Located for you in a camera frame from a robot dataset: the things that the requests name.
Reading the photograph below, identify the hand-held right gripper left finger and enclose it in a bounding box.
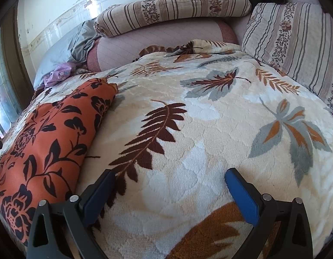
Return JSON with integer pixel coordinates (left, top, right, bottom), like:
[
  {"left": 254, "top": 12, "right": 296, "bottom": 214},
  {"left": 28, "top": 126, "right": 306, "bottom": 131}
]
[{"left": 26, "top": 169, "right": 116, "bottom": 259}]

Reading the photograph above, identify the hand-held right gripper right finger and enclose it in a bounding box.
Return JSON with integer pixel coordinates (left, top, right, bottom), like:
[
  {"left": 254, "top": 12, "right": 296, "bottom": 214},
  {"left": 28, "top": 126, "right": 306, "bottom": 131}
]
[{"left": 225, "top": 167, "right": 314, "bottom": 259}]

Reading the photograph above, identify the orange floral garment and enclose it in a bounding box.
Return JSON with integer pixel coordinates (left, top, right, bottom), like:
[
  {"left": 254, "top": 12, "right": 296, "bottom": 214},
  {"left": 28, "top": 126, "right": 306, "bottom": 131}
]
[{"left": 0, "top": 78, "right": 119, "bottom": 249}]

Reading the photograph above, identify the leaf print fleece blanket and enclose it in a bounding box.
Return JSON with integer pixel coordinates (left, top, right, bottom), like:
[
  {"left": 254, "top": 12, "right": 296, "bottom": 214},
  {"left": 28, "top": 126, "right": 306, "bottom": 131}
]
[{"left": 0, "top": 40, "right": 333, "bottom": 259}]

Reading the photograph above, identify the purple printed cloth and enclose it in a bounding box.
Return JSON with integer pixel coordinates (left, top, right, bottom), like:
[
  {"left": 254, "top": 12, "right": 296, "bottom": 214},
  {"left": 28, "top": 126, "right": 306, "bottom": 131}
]
[{"left": 42, "top": 62, "right": 78, "bottom": 88}]

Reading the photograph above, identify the light blue pillow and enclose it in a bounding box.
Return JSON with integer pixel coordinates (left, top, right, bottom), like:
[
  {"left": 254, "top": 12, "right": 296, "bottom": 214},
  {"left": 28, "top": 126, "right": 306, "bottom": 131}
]
[{"left": 34, "top": 23, "right": 84, "bottom": 89}]

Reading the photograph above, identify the wooden framed window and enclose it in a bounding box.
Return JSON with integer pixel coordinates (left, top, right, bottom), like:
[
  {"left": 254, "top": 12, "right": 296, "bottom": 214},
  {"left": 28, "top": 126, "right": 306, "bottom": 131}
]
[{"left": 0, "top": 34, "right": 35, "bottom": 141}]

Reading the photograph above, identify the pink quilted sofa backrest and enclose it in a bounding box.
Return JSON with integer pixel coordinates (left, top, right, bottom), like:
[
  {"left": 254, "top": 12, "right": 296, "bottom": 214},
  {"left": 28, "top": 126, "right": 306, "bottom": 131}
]
[{"left": 87, "top": 16, "right": 241, "bottom": 72}]

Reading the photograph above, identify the grey cloth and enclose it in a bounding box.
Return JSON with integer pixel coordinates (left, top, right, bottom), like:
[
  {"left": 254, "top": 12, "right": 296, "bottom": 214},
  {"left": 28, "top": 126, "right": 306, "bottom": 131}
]
[{"left": 71, "top": 20, "right": 103, "bottom": 58}]

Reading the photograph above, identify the striped floral square pillow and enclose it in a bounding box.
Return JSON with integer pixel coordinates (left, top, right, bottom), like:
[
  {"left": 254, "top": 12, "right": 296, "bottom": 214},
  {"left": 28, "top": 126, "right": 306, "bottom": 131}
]
[{"left": 241, "top": 1, "right": 333, "bottom": 118}]

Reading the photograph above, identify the striped floral bolster pillow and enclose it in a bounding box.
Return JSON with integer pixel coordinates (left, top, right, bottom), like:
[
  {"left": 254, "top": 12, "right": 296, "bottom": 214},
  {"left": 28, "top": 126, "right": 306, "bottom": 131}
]
[{"left": 94, "top": 0, "right": 252, "bottom": 38}]

